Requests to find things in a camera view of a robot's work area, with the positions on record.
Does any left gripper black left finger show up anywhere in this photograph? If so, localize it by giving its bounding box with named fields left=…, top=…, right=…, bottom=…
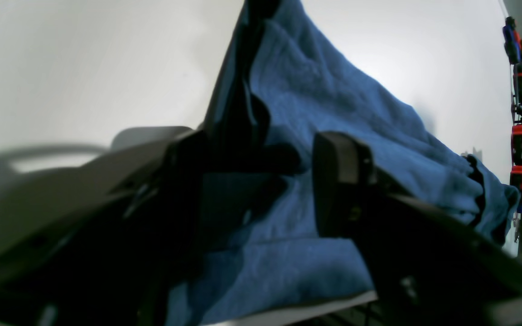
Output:
left=0, top=130, right=301, bottom=326

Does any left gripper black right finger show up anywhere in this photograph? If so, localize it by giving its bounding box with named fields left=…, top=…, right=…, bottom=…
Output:
left=312, top=132, right=522, bottom=326

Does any blue T-shirt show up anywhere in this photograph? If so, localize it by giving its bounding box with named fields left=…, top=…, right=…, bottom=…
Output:
left=162, top=0, right=520, bottom=326

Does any long-bar blue red clamp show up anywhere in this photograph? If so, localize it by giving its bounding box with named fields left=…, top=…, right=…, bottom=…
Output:
left=510, top=164, right=522, bottom=244

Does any top blue red clamp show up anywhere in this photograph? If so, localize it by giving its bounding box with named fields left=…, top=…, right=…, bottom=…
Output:
left=502, top=16, right=522, bottom=65

